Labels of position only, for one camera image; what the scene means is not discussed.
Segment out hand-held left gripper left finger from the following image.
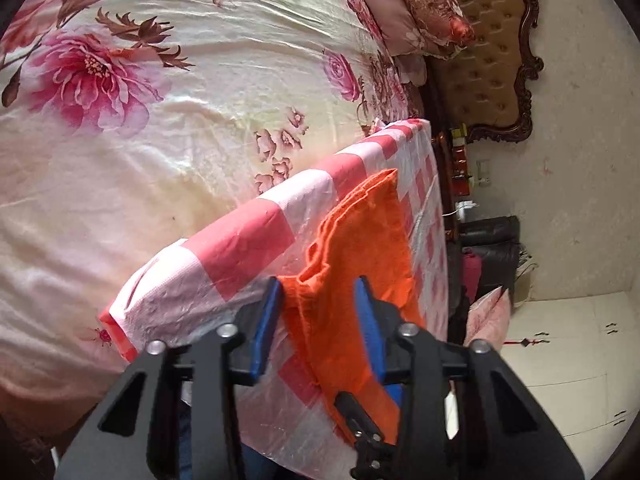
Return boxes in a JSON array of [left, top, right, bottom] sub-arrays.
[[54, 276, 285, 480]]

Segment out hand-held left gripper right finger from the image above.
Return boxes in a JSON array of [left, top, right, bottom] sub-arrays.
[[354, 276, 586, 480]]

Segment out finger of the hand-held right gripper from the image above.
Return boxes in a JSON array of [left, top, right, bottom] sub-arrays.
[[334, 391, 400, 480]]

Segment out orange pants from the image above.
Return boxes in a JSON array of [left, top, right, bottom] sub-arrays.
[[277, 167, 426, 446]]

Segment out pink checked tablecloth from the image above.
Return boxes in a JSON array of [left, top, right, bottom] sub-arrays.
[[97, 119, 451, 480]]

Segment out large pink floral pillow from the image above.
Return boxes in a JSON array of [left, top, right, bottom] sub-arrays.
[[462, 287, 514, 356]]

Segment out maroon cushion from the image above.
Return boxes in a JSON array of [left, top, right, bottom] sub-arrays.
[[460, 252, 482, 292]]

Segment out dark wooden nightstand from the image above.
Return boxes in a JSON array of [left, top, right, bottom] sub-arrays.
[[434, 125, 476, 243]]

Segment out black leather sofa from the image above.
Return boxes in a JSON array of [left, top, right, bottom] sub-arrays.
[[457, 216, 521, 306]]

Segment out floral bed sheet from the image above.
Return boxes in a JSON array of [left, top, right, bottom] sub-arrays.
[[0, 0, 431, 441]]

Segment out white wardrobe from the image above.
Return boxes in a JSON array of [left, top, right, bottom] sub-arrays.
[[500, 290, 640, 480]]

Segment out tufted carved headboard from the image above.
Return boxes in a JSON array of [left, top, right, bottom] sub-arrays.
[[430, 0, 544, 143]]

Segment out dark floral pillow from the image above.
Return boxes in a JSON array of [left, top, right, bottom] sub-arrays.
[[345, 0, 476, 58]]

